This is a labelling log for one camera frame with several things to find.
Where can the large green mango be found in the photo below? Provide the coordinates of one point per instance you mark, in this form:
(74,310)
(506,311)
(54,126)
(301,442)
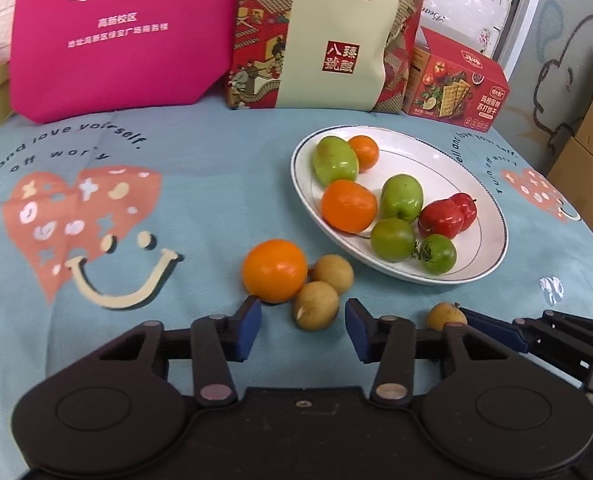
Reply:
(334,159)

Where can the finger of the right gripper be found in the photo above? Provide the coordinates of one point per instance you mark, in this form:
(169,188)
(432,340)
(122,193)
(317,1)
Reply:
(509,334)

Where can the dark green tomato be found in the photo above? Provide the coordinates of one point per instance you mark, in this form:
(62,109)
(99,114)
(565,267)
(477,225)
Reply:
(438,254)

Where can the floral white paper bag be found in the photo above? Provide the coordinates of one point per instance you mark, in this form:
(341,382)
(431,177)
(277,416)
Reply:
(471,0)

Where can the magenta fabric bag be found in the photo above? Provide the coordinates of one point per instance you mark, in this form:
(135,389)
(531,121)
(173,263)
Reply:
(76,57)

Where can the longan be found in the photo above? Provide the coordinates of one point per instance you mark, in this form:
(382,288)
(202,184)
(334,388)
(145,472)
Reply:
(334,270)
(444,313)
(316,306)

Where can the small red apple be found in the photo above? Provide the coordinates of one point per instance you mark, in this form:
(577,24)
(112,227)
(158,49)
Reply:
(467,206)

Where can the red cracker box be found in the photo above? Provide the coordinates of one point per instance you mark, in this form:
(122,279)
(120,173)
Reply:
(450,82)

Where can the blue printed tablecloth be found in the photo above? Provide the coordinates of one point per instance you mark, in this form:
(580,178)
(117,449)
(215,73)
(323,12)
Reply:
(109,220)

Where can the red green liquor gift bag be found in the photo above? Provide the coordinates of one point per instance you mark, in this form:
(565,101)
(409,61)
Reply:
(347,54)

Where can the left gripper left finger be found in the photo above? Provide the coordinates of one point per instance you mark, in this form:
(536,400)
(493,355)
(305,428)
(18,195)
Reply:
(217,340)

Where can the green apple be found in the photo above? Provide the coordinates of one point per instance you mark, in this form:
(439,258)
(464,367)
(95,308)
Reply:
(402,198)

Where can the small orange in plate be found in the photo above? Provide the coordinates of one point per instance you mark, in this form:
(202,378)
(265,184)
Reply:
(366,150)

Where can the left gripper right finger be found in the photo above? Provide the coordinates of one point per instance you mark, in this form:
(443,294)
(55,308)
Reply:
(390,342)

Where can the white ceramic plate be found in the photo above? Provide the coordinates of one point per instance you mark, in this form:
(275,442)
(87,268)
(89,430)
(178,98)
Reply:
(446,184)

